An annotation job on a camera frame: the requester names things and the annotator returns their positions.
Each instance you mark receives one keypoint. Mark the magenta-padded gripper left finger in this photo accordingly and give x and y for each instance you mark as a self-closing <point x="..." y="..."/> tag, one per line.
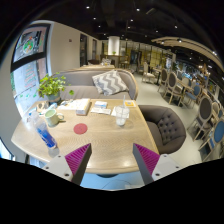
<point x="75" y="161"/>

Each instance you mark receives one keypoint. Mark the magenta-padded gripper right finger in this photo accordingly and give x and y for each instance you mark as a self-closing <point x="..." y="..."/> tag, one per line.
<point x="150" y="161"/>

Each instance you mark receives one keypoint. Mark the clear blue-labelled drink bottle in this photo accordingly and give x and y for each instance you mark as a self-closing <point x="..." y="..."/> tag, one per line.
<point x="45" y="133"/>

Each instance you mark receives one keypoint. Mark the flat round red coaster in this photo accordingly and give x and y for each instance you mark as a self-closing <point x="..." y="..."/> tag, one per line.
<point x="80" y="128"/>

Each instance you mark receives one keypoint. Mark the dark grey tufted armchair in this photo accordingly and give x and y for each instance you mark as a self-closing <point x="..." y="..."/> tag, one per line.
<point x="168" y="128"/>

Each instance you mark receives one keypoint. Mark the pale green mug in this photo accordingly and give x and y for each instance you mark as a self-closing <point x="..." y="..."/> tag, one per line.
<point x="51" y="117"/>

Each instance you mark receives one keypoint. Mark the clear plastic cup with straw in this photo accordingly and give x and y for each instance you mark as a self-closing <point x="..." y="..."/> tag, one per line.
<point x="121" y="116"/>

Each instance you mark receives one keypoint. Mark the white printed tissue box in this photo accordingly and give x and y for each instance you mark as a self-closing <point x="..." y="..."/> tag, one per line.
<point x="78" y="105"/>

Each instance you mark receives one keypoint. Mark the light blue small box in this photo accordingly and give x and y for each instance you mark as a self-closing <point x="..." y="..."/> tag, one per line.
<point x="52" y="106"/>

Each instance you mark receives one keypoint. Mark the white paper napkin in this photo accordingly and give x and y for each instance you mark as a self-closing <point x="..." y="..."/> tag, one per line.
<point x="113" y="112"/>

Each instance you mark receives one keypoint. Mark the yellow card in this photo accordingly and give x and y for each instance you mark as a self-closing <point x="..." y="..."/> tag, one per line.
<point x="130" y="103"/>

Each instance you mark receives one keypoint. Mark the brown card stand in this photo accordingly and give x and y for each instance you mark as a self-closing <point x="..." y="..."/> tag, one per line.
<point x="40" y="107"/>

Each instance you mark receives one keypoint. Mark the grey curved sofa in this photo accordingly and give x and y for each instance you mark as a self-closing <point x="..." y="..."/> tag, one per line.
<point x="78" y="90"/>

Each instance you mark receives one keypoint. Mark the green potted plant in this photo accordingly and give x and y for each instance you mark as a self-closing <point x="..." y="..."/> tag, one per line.
<point x="51" y="85"/>

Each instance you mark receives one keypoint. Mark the group of dining chairs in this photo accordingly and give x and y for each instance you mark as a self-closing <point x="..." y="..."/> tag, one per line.
<point x="173" y="83"/>

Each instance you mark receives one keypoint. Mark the grey white chevron cushion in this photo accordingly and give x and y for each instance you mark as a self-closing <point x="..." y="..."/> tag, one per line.
<point x="109" y="82"/>

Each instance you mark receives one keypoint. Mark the group of ceiling lights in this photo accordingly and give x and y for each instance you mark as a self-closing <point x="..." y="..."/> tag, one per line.
<point x="180" y="40"/>

